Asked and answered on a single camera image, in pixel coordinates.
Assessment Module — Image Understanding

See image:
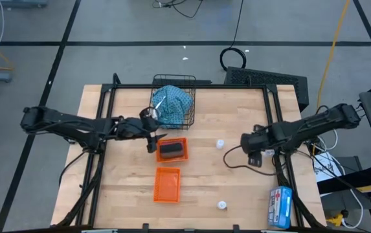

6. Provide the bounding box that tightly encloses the long yellow cable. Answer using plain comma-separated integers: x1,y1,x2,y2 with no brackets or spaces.
315,0,352,111

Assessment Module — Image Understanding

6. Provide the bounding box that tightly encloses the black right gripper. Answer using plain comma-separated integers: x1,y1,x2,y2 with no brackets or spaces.
240,127,272,168

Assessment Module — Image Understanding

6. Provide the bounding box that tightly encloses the blue first aid kit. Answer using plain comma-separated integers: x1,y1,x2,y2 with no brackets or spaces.
267,185,294,230

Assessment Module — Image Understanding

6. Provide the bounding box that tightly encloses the white printed paper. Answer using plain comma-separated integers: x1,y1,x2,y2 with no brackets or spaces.
313,151,346,184

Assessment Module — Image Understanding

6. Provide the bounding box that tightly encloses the black wire basket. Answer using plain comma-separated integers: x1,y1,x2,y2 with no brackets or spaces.
148,74,197,131

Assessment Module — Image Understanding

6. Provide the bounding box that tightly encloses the orange plastic slotted basket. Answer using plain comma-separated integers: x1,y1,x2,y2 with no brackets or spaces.
153,166,182,204
155,137,190,164

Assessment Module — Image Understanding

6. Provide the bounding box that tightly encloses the yellow power plug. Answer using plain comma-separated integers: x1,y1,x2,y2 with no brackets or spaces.
326,212,344,227

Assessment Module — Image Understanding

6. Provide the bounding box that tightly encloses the black cable on table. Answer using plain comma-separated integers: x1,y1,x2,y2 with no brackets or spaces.
223,144,278,177

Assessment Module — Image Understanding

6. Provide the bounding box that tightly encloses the black metal table frame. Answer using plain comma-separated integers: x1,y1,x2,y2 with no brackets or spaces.
55,72,327,233

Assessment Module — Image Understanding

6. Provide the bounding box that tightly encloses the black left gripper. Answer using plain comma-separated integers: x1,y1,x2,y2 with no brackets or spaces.
115,115,168,154

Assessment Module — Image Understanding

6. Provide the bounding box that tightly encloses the blue patterned hospital gown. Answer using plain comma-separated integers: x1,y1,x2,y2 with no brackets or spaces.
151,84,195,129

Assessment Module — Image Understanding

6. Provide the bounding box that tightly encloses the coiled black floor cable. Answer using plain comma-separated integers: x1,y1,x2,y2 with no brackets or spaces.
219,0,248,72

